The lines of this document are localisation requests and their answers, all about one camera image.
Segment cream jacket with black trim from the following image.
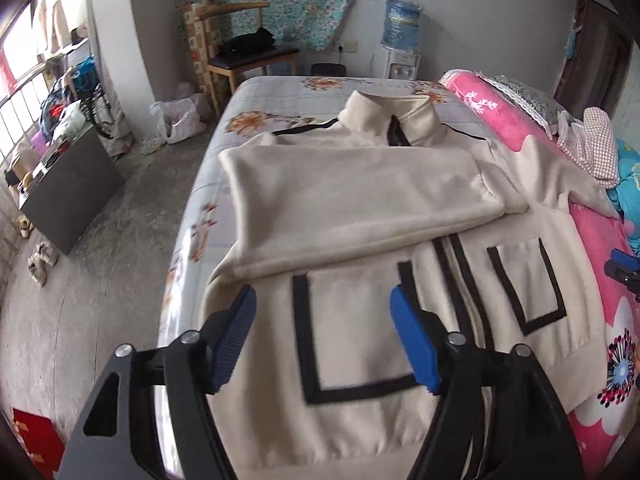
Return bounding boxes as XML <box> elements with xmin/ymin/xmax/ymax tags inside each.
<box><xmin>203</xmin><ymin>92</ymin><xmax>615</xmax><ymax>479</ymax></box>

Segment black clothes on chair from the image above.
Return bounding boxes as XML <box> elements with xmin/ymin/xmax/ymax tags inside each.
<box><xmin>217</xmin><ymin>27</ymin><xmax>276</xmax><ymax>61</ymax></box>

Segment teal cartoon blanket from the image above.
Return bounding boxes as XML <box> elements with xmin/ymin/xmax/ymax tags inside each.
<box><xmin>615</xmin><ymin>139</ymin><xmax>640</xmax><ymax>255</ymax></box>

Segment pink floral blanket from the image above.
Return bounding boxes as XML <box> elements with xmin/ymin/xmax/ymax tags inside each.
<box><xmin>440</xmin><ymin>70</ymin><xmax>639</xmax><ymax>479</ymax></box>

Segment pink checkered cloth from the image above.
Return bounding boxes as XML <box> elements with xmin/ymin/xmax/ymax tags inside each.
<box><xmin>556</xmin><ymin>107</ymin><xmax>620</xmax><ymax>190</ymax></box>

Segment red paper bag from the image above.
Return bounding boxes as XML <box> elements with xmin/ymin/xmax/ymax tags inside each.
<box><xmin>12</xmin><ymin>408</ymin><xmax>65</xmax><ymax>479</ymax></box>

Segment green lace-edged pillow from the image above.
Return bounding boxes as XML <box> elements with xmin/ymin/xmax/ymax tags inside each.
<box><xmin>480</xmin><ymin>74</ymin><xmax>564</xmax><ymax>139</ymax></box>

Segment beige shoe pair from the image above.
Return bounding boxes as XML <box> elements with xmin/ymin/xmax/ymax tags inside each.
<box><xmin>27</xmin><ymin>242</ymin><xmax>58</xmax><ymax>287</ymax></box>

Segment dark grey cabinet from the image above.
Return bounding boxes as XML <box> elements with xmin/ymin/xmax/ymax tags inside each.
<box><xmin>20</xmin><ymin>126</ymin><xmax>125</xmax><ymax>256</ymax></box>

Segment white plastic bag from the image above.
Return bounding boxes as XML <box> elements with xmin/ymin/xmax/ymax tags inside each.
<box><xmin>150</xmin><ymin>94</ymin><xmax>206</xmax><ymax>144</ymax></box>

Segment floral plaid bed sheet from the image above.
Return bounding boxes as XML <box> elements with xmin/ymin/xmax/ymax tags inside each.
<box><xmin>157</xmin><ymin>75</ymin><xmax>497</xmax><ymax>476</ymax></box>

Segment white water dispenser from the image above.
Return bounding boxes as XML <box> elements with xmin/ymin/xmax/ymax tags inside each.
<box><xmin>376</xmin><ymin>44</ymin><xmax>421</xmax><ymax>81</ymax></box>

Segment metal balcony railing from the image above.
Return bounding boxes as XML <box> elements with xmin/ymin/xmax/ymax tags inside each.
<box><xmin>1</xmin><ymin>63</ymin><xmax>55</xmax><ymax>166</ymax></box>

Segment bicycle with blue bag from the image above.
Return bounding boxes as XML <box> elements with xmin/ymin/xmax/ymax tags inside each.
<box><xmin>39</xmin><ymin>54</ymin><xmax>116</xmax><ymax>141</ymax></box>

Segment blue water bottle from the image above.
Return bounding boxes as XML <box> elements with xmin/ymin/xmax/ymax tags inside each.
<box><xmin>381</xmin><ymin>0</ymin><xmax>422</xmax><ymax>53</ymax></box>

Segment wooden chair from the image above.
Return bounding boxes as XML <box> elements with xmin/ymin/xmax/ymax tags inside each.
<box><xmin>182</xmin><ymin>0</ymin><xmax>299</xmax><ymax>115</ymax></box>

